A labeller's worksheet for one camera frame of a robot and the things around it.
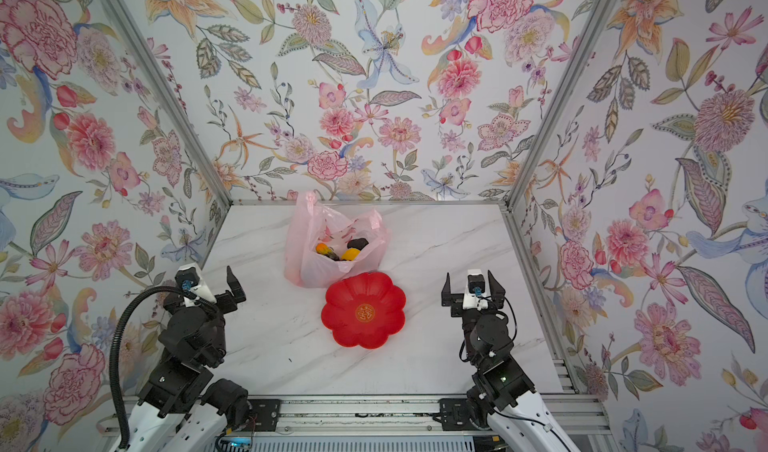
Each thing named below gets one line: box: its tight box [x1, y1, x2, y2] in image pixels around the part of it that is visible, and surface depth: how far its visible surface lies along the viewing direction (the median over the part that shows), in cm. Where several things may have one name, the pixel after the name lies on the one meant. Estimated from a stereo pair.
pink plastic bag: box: [284, 191, 392, 288], surface depth 83 cm
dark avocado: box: [347, 238, 369, 251], surface depth 103 cm
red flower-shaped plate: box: [321, 272, 406, 349], surface depth 94 cm
